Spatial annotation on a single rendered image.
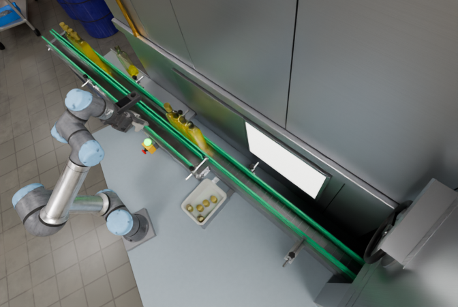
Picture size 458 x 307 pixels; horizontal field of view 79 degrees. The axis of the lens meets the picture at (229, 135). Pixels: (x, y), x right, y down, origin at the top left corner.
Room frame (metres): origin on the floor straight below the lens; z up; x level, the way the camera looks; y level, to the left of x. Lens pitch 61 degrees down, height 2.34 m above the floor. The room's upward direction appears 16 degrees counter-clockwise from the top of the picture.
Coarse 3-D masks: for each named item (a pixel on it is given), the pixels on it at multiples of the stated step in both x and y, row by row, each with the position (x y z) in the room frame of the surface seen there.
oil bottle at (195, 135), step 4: (188, 128) 0.80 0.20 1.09; (196, 128) 0.78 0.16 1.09; (188, 132) 0.78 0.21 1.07; (192, 132) 0.76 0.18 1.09; (196, 132) 0.77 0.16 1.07; (200, 132) 0.78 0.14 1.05; (192, 136) 0.76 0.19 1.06; (196, 136) 0.76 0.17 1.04; (200, 136) 0.77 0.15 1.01; (192, 140) 0.78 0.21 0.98; (196, 140) 0.75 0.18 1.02; (200, 140) 0.77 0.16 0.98; (204, 140) 0.78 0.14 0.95; (196, 144) 0.76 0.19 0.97; (200, 144) 0.76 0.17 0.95; (204, 144) 0.77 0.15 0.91; (200, 148) 0.75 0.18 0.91
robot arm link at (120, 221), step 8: (120, 208) 0.50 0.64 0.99; (112, 216) 0.46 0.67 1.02; (120, 216) 0.45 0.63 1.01; (128, 216) 0.45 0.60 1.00; (112, 224) 0.42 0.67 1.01; (120, 224) 0.42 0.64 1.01; (128, 224) 0.41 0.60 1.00; (136, 224) 0.42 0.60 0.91; (112, 232) 0.39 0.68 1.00; (120, 232) 0.38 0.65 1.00; (128, 232) 0.38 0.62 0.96
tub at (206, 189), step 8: (200, 184) 0.57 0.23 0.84; (208, 184) 0.57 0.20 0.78; (192, 192) 0.53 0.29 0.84; (200, 192) 0.54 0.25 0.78; (208, 192) 0.53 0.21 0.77; (216, 192) 0.52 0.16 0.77; (224, 192) 0.48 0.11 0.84; (192, 200) 0.51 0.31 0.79; (200, 200) 0.50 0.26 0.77; (208, 200) 0.49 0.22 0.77; (224, 200) 0.44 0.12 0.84; (184, 208) 0.46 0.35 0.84; (208, 208) 0.44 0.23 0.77; (216, 208) 0.41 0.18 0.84; (192, 216) 0.40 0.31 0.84; (208, 216) 0.38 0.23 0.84; (200, 224) 0.35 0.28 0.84
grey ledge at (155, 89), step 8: (104, 56) 1.77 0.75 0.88; (112, 56) 1.74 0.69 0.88; (112, 64) 1.66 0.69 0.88; (120, 64) 1.64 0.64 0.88; (144, 80) 1.42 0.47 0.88; (152, 80) 1.40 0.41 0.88; (144, 88) 1.34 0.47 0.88; (152, 88) 1.32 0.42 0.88; (160, 88) 1.30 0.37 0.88; (160, 96) 1.24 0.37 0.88; (168, 96) 1.22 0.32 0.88; (176, 104) 1.13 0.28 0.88; (184, 104) 1.11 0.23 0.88; (184, 112) 1.06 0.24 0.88; (192, 112) 1.04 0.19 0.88
